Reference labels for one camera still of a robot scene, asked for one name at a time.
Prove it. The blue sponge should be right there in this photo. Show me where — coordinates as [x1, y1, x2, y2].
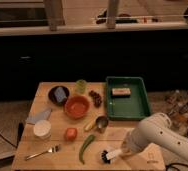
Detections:
[54, 87, 66, 103]

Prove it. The black cable left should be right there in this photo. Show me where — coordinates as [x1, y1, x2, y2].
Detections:
[0, 119, 19, 149]

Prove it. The red bowl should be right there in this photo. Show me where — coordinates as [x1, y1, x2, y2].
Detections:
[64, 96, 90, 119]

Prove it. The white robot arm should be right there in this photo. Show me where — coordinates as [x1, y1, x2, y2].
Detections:
[122, 113, 188, 161]

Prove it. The brown sponge block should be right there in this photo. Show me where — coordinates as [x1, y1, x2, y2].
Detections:
[111, 88, 131, 97]

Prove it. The green plastic tray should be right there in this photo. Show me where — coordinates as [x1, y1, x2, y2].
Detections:
[105, 76, 151, 121]

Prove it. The orange tomato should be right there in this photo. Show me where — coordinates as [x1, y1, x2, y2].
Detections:
[64, 128, 77, 141]

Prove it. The dark red grape bunch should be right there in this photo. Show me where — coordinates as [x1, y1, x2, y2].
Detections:
[89, 90, 102, 107]

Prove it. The white dish brush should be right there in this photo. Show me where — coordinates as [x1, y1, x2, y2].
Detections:
[101, 149, 122, 164]

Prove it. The dark bowl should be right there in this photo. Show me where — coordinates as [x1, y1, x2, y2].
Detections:
[48, 86, 70, 106]

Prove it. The metal measuring cup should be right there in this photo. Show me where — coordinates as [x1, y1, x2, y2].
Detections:
[96, 116, 109, 133]

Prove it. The yellow banana piece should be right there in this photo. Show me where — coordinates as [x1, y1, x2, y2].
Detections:
[84, 120, 96, 132]

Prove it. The blue grey cloth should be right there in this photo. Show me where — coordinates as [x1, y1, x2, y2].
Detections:
[26, 108, 52, 125]

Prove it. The silver fork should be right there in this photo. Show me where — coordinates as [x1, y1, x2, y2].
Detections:
[24, 144, 61, 161]

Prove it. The green translucent cup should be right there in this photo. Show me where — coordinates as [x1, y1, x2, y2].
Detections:
[76, 79, 87, 94]

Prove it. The white cylindrical container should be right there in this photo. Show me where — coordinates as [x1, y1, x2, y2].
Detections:
[33, 120, 51, 139]

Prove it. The green chili pepper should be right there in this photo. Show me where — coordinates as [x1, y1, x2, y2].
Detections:
[79, 134, 96, 164]

